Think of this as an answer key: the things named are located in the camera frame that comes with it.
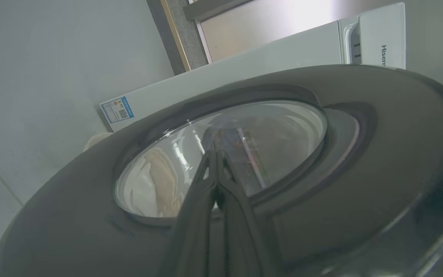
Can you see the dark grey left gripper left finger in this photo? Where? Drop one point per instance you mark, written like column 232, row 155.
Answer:
column 194, row 231

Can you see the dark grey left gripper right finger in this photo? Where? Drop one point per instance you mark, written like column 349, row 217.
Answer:
column 240, row 238

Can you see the dark grey washing machine door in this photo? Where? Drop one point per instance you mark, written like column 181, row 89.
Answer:
column 71, row 231

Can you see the white washing machine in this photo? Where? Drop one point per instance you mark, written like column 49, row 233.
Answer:
column 263, row 57

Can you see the blue energy label sticker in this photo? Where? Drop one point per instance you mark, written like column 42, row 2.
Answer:
column 117, row 109

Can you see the grey wooden door frame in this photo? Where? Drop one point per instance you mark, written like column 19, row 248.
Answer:
column 179, row 38

